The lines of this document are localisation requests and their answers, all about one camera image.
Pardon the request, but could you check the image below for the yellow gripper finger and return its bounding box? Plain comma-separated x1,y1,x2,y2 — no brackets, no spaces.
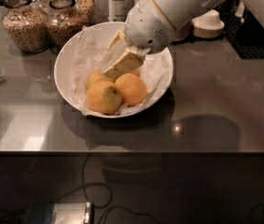
103,46,150,79
100,29,129,74

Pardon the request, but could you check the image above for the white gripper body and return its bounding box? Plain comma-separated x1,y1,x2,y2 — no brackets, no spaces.
124,0,175,53

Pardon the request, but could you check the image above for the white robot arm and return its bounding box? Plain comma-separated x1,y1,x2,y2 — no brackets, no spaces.
100,0,264,78

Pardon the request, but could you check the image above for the back right orange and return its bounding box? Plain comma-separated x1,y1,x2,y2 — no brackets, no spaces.
128,68,140,76

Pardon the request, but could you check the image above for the orange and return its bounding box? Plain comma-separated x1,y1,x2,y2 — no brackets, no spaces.
86,81,122,114
128,68,140,76
84,68,113,90
115,74,147,106

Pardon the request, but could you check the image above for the front right orange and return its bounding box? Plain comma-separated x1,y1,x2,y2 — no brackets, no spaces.
115,74,147,106

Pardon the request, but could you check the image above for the back left orange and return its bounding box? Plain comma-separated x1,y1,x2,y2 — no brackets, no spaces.
84,68,113,90

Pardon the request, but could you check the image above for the front left orange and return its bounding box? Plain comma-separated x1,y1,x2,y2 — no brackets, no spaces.
86,81,122,114

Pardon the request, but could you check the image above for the white bowl on short stack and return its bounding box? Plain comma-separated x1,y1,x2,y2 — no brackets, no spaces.
192,9,221,28

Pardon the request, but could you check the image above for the white paper liner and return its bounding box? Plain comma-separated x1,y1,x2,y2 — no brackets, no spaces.
70,22,174,117

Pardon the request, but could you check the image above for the glass bottle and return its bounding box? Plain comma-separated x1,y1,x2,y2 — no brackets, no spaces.
112,0,127,21

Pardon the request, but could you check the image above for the rear glass grain jar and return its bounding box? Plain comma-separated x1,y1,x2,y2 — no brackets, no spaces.
75,0,94,21

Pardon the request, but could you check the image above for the glass grain jar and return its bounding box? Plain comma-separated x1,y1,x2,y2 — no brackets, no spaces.
75,0,94,21
2,0,49,53
45,0,89,49

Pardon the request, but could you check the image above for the middle glass grain jar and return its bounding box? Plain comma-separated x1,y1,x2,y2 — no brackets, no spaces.
45,0,89,49

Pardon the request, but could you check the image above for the left glass grain jar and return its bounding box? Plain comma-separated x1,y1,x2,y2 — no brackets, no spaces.
2,0,49,53

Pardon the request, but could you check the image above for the black rubber mat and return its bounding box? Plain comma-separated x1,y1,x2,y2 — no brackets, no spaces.
215,0,264,59

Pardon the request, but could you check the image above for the metal box below table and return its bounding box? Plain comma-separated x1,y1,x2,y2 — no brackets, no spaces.
25,201,95,224

